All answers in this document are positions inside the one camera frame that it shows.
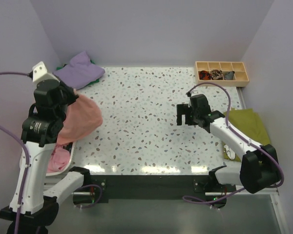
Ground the folded lilac t-shirt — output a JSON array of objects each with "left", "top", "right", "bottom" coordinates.
[{"left": 53, "top": 51, "right": 105, "bottom": 90}]

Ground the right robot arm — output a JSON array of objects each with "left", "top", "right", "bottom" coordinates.
[{"left": 176, "top": 95, "right": 284, "bottom": 194}]

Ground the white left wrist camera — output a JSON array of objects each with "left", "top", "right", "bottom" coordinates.
[{"left": 32, "top": 61, "right": 58, "bottom": 85}]

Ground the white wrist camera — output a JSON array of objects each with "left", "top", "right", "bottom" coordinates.
[
  {"left": 187, "top": 91, "right": 200, "bottom": 109},
  {"left": 32, "top": 61, "right": 58, "bottom": 85}
]

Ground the grey rolled sock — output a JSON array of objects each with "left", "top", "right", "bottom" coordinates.
[{"left": 223, "top": 71, "right": 235, "bottom": 80}]

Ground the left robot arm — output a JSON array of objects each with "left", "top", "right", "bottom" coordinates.
[{"left": 0, "top": 79, "right": 91, "bottom": 234}]

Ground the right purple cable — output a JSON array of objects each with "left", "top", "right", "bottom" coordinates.
[{"left": 182, "top": 81, "right": 285, "bottom": 204}]

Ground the brown patterned rolled sock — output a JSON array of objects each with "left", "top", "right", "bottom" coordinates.
[{"left": 210, "top": 69, "right": 224, "bottom": 80}]

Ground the olive green t-shirt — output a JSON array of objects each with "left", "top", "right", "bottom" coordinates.
[{"left": 221, "top": 108, "right": 272, "bottom": 163}]

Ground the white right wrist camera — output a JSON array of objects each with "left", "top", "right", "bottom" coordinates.
[{"left": 187, "top": 91, "right": 200, "bottom": 109}]

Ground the salmon pink t-shirt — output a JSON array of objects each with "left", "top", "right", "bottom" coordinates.
[{"left": 57, "top": 94, "right": 103, "bottom": 145}]

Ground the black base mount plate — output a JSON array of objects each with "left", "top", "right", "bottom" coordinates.
[{"left": 73, "top": 175, "right": 236, "bottom": 205}]

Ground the red black rolled sock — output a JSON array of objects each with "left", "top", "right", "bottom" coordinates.
[{"left": 199, "top": 70, "right": 211, "bottom": 80}]

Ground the light pink t-shirt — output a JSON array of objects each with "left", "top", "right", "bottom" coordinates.
[{"left": 47, "top": 145, "right": 70, "bottom": 173}]

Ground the white laundry basket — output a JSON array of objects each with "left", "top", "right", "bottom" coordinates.
[{"left": 19, "top": 140, "right": 76, "bottom": 176}]

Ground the wooden compartment tray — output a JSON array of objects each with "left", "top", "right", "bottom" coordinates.
[{"left": 194, "top": 61, "right": 249, "bottom": 87}]

